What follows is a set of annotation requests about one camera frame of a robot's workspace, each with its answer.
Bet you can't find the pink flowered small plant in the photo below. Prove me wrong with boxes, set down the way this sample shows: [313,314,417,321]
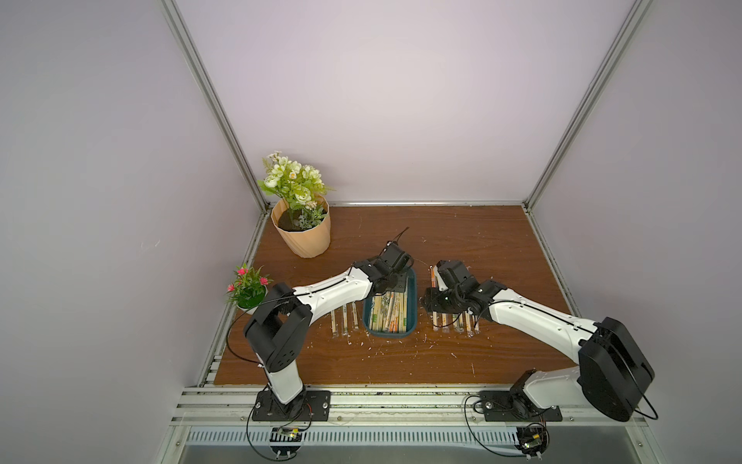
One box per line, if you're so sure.
[227,264,272,310]

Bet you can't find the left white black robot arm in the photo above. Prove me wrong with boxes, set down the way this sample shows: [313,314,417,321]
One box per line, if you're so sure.
[243,241,414,407]

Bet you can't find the black base cable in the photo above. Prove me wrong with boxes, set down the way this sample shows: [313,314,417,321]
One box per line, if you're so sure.
[244,393,314,463]
[462,395,526,459]

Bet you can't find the aluminium corner frame post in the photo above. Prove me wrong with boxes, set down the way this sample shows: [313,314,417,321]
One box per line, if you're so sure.
[161,0,274,210]
[524,0,656,210]

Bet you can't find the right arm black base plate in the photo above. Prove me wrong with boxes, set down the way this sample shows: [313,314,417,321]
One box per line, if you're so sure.
[479,390,563,423]

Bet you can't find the large beige ribbed flower pot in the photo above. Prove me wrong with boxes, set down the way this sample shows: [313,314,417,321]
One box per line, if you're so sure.
[271,195,332,258]

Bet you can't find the left small circuit board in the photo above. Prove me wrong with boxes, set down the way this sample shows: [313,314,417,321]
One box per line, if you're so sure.
[269,427,305,462]

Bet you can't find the right black base cable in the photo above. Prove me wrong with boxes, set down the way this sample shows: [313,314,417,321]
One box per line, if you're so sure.
[462,395,526,459]

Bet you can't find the teal plastic storage box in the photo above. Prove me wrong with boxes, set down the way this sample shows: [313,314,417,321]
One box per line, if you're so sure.
[362,269,417,338]

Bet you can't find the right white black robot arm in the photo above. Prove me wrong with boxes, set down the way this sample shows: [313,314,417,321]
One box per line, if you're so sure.
[423,260,655,423]

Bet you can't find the white slotted cable duct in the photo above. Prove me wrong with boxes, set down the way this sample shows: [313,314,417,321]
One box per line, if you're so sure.
[185,426,518,450]

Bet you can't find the right small circuit board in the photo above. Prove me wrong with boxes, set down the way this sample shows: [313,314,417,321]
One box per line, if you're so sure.
[516,423,551,459]

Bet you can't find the aluminium front rail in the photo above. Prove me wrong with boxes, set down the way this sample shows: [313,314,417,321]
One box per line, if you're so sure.
[170,385,647,429]

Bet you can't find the white green artificial flowers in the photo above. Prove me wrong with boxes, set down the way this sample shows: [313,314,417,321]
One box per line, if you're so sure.
[258,152,330,232]

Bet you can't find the left black base cable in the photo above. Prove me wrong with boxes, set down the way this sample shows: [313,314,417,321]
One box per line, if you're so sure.
[244,393,314,463]

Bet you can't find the wrapped chopsticks pile in box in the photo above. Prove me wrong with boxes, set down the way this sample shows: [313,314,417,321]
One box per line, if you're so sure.
[367,291,410,336]

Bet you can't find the aluminium corner frame post right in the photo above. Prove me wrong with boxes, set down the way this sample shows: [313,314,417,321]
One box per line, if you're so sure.
[524,0,656,210]

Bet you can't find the aluminium corner frame post left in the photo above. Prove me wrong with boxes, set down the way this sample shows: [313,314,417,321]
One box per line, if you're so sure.
[161,0,274,210]

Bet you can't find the small circuit board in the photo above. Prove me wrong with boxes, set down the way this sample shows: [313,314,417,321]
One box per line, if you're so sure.
[516,423,551,459]
[269,427,305,462]

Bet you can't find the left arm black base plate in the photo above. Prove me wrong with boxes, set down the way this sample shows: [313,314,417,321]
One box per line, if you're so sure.
[251,390,332,423]

